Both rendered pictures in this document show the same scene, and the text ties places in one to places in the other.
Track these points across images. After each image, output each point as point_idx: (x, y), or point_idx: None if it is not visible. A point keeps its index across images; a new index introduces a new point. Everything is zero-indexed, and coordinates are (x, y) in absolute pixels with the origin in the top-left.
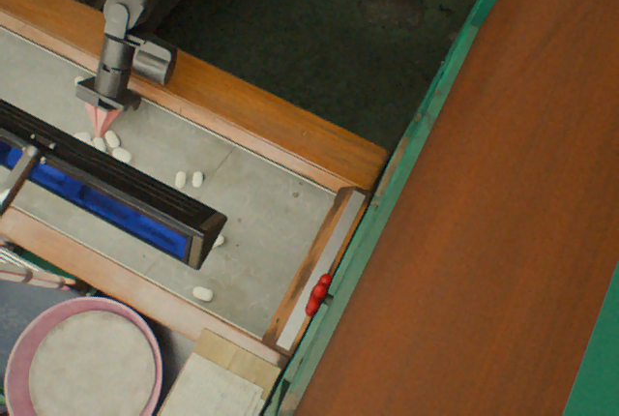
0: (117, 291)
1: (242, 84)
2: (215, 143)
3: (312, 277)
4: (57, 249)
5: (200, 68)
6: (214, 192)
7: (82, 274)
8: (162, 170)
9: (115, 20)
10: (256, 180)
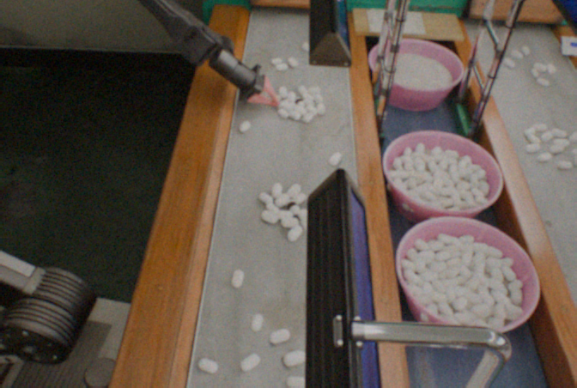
0: (364, 65)
1: None
2: (248, 64)
3: None
4: (362, 93)
5: (201, 73)
6: (278, 57)
7: (367, 80)
8: (280, 78)
9: (213, 34)
10: (260, 45)
